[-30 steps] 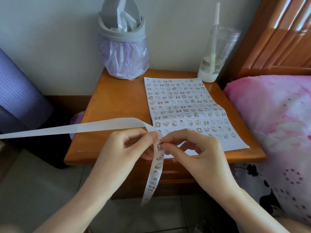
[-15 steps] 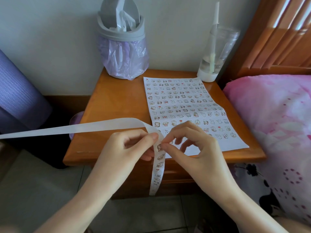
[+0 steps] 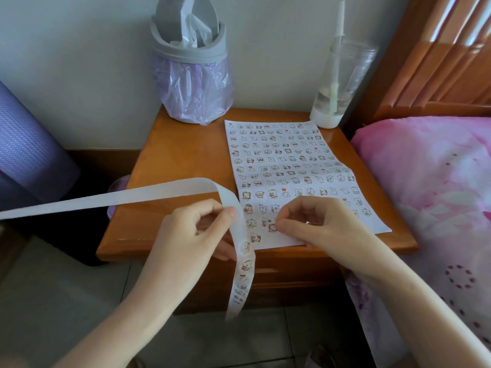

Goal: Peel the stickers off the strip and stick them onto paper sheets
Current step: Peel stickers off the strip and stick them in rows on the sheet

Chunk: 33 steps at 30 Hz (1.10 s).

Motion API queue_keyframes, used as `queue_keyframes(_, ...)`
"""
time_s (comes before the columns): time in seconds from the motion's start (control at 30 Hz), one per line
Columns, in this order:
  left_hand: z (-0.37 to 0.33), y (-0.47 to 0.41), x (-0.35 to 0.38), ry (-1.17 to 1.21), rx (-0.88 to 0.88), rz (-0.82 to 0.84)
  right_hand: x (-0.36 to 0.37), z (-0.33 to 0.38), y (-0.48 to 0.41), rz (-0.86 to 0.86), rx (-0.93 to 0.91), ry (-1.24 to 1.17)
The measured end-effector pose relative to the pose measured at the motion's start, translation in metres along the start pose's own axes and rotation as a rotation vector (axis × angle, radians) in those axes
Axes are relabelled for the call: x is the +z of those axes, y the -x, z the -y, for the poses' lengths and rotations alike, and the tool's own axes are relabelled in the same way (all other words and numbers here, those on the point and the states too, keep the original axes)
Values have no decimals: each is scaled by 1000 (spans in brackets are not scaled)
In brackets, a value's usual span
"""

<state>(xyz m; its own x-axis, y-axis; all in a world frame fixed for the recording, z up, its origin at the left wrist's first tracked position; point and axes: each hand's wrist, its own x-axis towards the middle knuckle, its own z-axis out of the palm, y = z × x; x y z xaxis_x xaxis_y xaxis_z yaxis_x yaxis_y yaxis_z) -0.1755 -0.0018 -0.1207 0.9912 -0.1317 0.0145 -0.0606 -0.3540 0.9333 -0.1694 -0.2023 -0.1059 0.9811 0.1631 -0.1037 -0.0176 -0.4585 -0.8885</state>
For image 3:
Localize pink slipper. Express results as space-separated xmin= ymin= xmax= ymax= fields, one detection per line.
xmin=305 ymin=343 xmax=338 ymax=368

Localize wooden nightstand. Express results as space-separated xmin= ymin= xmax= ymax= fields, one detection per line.
xmin=96 ymin=107 xmax=419 ymax=315

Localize rows of stuck cartoon stickers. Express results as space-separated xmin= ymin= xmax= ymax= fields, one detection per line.
xmin=227 ymin=122 xmax=373 ymax=244

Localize white backing scraps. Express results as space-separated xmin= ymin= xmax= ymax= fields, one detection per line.
xmin=168 ymin=0 xmax=212 ymax=49

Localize grey trash bin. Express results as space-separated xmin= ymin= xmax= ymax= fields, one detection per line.
xmin=149 ymin=0 xmax=229 ymax=65

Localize person's left hand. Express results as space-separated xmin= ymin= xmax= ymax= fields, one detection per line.
xmin=132 ymin=199 xmax=238 ymax=303

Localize white straw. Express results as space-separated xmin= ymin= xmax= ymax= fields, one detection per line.
xmin=328 ymin=0 xmax=346 ymax=116

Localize person's right hand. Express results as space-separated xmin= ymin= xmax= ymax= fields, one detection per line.
xmin=276 ymin=196 xmax=399 ymax=280

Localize person's right forearm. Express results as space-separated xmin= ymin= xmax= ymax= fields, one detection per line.
xmin=368 ymin=256 xmax=491 ymax=368

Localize wooden bed headboard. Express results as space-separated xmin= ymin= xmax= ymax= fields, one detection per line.
xmin=345 ymin=0 xmax=491 ymax=133

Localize white paper sheet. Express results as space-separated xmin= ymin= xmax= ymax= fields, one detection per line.
xmin=224 ymin=120 xmax=393 ymax=250

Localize purple plastic bin bag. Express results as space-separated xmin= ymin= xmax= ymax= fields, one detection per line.
xmin=151 ymin=49 xmax=235 ymax=126

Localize pink floral bedding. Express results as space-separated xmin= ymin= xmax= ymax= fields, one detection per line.
xmin=345 ymin=116 xmax=491 ymax=368

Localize clear cup with white base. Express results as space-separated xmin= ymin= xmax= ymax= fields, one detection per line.
xmin=309 ymin=40 xmax=378 ymax=130

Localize long white sticker strip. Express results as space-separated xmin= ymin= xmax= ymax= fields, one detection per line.
xmin=0 ymin=177 xmax=257 ymax=321

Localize purple rolled mat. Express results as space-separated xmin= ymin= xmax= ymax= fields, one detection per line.
xmin=0 ymin=80 xmax=81 ymax=213

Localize person's left forearm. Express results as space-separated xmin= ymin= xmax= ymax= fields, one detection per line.
xmin=53 ymin=287 xmax=179 ymax=368

